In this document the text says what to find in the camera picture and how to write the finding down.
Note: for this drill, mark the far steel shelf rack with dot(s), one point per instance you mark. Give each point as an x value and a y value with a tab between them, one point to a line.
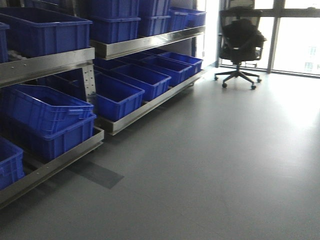
120	49

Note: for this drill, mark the steel shelf rack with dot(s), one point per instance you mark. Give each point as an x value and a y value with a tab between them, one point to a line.
120	49
23	70

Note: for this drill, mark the blue crate upper near shelf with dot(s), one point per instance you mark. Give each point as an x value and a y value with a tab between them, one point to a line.
36	32

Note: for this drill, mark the near steel shelf rack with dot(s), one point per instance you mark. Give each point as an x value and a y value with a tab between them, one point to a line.
23	70

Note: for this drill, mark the blue bin rack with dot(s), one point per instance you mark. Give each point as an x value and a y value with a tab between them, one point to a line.
178	71
116	99
152	82
195	63

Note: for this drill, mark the blue crate upper far lower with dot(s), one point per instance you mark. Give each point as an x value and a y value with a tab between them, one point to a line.
114	30

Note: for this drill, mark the blue bin upper far right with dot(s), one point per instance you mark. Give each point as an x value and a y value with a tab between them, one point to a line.
182	18

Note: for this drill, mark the black office chair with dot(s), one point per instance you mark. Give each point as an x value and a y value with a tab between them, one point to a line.
241	41

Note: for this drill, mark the blue crate upper far stacked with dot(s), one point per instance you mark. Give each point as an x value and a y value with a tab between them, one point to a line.
113	9

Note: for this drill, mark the blue crate under tilted crate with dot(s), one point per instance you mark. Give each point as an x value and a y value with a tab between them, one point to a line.
49	146

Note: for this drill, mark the blue crate bottom left corner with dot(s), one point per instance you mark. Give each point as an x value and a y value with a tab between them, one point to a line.
11	163

